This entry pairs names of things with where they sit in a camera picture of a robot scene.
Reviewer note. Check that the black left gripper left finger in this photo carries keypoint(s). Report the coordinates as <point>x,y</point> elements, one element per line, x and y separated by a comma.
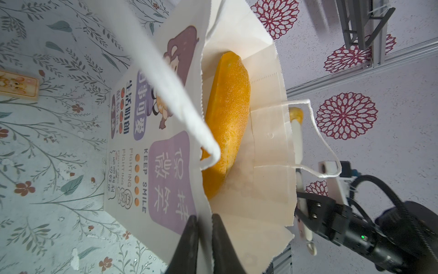
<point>184,260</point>

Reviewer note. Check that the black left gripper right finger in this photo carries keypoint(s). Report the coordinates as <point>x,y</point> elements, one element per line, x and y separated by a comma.
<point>225,258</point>

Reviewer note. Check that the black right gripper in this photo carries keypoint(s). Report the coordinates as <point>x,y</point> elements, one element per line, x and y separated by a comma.
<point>319,214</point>

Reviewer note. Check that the brown oval bread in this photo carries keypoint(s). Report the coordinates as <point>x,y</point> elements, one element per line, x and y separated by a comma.
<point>296,114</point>

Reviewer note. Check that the white printed paper bag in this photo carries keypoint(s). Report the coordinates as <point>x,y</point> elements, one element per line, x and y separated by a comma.
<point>158,142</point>

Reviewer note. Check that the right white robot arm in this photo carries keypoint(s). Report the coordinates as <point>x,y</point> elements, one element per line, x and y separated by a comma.
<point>402,240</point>

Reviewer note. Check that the small orange tiger sticker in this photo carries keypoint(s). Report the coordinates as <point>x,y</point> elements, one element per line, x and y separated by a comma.
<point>19,86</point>

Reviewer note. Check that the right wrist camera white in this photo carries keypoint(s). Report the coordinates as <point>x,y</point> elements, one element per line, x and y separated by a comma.
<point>338,188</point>

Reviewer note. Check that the grey metal wall shelf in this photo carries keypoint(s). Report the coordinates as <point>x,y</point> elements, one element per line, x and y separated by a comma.
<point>363,21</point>

